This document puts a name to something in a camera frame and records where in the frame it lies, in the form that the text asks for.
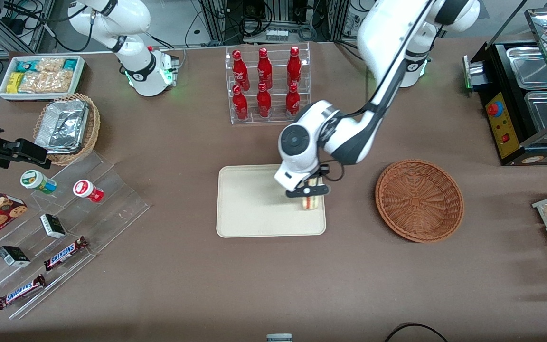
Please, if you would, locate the small clear cracker bag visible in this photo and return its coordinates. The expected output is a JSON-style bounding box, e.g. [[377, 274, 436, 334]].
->
[[36, 57, 66, 75]]

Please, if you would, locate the snickers chocolate bar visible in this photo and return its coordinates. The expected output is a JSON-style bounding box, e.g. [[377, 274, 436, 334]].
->
[[0, 274, 47, 311], [43, 236, 89, 272]]

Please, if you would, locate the red lidded yogurt cup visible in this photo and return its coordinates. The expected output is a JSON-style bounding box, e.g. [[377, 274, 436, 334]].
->
[[73, 179, 105, 203]]

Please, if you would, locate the red cola bottle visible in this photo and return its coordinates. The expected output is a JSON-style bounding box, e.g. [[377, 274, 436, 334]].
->
[[256, 83, 273, 119], [232, 85, 249, 121], [257, 47, 274, 90], [285, 83, 302, 120], [232, 49, 251, 91], [286, 46, 302, 87]]

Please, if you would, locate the large clear cracker bag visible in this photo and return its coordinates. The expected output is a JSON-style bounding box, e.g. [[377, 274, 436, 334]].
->
[[19, 70, 74, 94]]

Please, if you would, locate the round brown wicker basket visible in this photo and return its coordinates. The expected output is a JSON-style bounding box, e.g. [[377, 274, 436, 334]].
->
[[375, 159, 465, 244]]

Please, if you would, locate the black food warmer machine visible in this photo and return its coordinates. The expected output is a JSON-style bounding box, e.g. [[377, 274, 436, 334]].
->
[[462, 0, 547, 167]]

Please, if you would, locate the triangular sandwich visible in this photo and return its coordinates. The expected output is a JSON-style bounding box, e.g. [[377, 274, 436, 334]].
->
[[301, 178, 324, 210]]

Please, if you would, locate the cream rectangular tray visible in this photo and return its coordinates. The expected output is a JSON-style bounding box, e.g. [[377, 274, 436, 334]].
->
[[216, 163, 327, 238]]

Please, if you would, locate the green lidded yogurt cup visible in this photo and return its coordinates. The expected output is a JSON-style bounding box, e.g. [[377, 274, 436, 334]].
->
[[20, 169, 57, 195]]

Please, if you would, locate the aluminium foil container stack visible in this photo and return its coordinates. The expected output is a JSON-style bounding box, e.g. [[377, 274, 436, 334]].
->
[[35, 99, 89, 154]]

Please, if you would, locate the yellow snack pack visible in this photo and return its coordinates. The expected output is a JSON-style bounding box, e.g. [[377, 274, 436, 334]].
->
[[6, 72, 25, 94]]

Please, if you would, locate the light wicker basket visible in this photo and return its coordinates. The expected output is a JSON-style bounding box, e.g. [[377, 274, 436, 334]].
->
[[32, 93, 101, 166]]

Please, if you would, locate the clear acrylic stepped stand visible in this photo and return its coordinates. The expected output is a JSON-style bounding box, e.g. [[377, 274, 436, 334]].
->
[[0, 151, 151, 320]]

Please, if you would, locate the clear acrylic bottle rack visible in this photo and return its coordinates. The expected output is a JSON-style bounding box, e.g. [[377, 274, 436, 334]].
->
[[225, 42, 311, 125]]

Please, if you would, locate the white rectangular snack bin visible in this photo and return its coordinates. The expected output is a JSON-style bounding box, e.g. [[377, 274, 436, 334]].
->
[[0, 55, 86, 102]]

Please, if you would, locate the black cable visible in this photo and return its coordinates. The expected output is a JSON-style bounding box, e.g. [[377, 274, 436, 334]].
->
[[383, 323, 449, 342]]

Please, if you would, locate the coiled grey cable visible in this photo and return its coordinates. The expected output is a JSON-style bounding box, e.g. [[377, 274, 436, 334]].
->
[[297, 24, 318, 42]]

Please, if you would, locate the small black carton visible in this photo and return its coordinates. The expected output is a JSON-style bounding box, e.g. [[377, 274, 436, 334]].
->
[[0, 245, 31, 268], [39, 213, 67, 239]]

